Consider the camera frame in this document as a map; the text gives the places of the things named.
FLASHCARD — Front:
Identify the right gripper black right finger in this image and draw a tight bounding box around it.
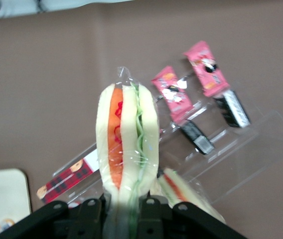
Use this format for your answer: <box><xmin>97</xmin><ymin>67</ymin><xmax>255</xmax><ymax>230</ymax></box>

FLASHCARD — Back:
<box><xmin>137</xmin><ymin>195</ymin><xmax>247</xmax><ymax>239</ymax></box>

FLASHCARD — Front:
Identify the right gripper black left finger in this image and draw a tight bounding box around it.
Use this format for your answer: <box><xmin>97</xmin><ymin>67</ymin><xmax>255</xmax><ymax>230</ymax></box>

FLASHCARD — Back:
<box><xmin>0</xmin><ymin>196</ymin><xmax>108</xmax><ymax>239</ymax></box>

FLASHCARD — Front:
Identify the triangle sandwich with orange filling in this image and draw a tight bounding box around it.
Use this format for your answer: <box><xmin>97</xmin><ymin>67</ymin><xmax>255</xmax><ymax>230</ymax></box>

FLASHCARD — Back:
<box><xmin>95</xmin><ymin>65</ymin><xmax>161</xmax><ymax>239</ymax></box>

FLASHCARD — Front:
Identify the triangle sandwich with red filling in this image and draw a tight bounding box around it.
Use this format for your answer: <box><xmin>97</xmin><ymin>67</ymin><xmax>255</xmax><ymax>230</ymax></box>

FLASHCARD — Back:
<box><xmin>153</xmin><ymin>167</ymin><xmax>226</xmax><ymax>224</ymax></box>

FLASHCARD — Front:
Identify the beige plastic tray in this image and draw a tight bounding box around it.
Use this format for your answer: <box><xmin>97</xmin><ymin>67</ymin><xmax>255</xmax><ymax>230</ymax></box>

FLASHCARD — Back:
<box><xmin>0</xmin><ymin>168</ymin><xmax>32</xmax><ymax>234</ymax></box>

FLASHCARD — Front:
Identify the red plaid cookie box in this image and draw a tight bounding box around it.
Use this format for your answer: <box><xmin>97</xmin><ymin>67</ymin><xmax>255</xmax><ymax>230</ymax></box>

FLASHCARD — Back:
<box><xmin>36</xmin><ymin>149</ymin><xmax>101</xmax><ymax>204</ymax></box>

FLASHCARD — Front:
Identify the small black box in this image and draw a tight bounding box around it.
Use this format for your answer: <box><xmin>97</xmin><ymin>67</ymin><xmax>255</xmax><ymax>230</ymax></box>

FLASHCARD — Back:
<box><xmin>213</xmin><ymin>90</ymin><xmax>252</xmax><ymax>129</ymax></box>
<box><xmin>179</xmin><ymin>120</ymin><xmax>216</xmax><ymax>156</ymax></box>

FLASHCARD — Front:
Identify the clear acrylic tiered stand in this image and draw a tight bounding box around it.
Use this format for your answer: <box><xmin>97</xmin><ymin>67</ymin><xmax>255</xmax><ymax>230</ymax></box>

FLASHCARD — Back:
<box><xmin>52</xmin><ymin>74</ymin><xmax>283</xmax><ymax>209</ymax></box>

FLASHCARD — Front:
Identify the pink snack pack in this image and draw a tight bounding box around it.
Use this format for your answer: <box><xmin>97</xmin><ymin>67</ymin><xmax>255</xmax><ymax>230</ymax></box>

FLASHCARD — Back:
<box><xmin>150</xmin><ymin>65</ymin><xmax>195</xmax><ymax>124</ymax></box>
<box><xmin>183</xmin><ymin>40</ymin><xmax>231</xmax><ymax>98</ymax></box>

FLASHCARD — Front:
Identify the brown table cover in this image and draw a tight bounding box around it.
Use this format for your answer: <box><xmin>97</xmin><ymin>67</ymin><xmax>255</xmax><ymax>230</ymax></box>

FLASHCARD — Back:
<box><xmin>0</xmin><ymin>0</ymin><xmax>283</xmax><ymax>239</ymax></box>

